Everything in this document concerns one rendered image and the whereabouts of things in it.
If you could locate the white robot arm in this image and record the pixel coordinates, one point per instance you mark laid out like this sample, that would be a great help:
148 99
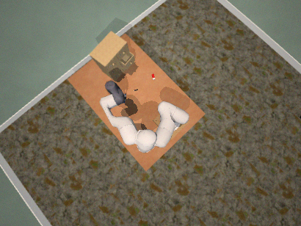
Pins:
145 139

